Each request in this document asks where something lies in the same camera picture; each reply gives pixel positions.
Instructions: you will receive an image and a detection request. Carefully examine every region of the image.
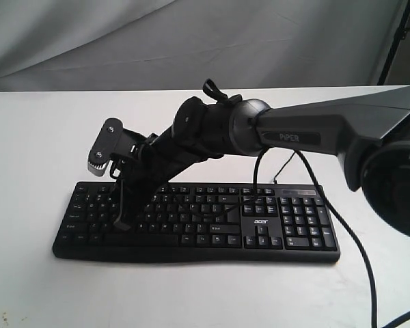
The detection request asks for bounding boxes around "grey backdrop cloth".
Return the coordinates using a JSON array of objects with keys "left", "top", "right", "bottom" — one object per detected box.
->
[{"left": 0, "top": 1, "right": 405, "bottom": 92}]

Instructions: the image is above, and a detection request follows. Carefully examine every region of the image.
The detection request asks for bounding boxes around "black acer keyboard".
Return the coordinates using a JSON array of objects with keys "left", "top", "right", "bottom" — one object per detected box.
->
[{"left": 53, "top": 182, "right": 340, "bottom": 263}]

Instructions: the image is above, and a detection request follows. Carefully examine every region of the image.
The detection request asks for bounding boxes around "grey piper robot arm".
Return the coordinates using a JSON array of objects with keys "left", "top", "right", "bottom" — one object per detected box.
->
[{"left": 110, "top": 81, "right": 410, "bottom": 237}]

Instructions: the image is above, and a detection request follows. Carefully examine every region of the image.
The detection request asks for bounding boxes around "black USB cable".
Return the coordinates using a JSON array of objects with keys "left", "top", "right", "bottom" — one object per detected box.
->
[{"left": 272, "top": 150, "right": 300, "bottom": 185}]

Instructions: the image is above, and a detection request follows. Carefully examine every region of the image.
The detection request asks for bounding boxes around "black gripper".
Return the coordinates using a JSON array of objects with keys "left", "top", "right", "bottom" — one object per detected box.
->
[{"left": 107, "top": 129, "right": 205, "bottom": 232}]

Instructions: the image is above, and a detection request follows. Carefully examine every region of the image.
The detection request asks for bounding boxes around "black tripod stand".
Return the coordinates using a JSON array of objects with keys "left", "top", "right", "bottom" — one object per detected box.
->
[{"left": 377, "top": 1, "right": 410, "bottom": 85}]

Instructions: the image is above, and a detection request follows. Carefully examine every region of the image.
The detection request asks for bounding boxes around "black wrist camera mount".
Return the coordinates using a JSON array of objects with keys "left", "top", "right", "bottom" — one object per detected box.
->
[{"left": 87, "top": 118, "right": 123, "bottom": 177}]

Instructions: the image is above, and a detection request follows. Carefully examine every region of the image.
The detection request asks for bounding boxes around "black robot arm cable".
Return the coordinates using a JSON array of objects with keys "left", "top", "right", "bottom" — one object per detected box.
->
[{"left": 177, "top": 148, "right": 385, "bottom": 328}]

